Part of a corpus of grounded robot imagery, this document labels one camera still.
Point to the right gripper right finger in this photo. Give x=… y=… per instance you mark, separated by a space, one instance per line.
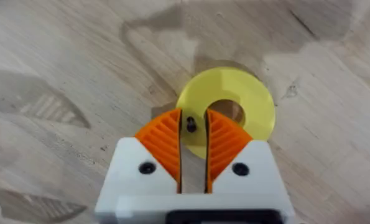
x=240 y=161

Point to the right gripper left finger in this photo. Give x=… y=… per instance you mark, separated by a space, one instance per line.
x=147 y=161

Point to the small black screw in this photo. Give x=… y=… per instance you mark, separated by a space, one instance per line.
x=191 y=124

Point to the yellow-green disc with hole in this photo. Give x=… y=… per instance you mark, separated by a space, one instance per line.
x=250 y=90

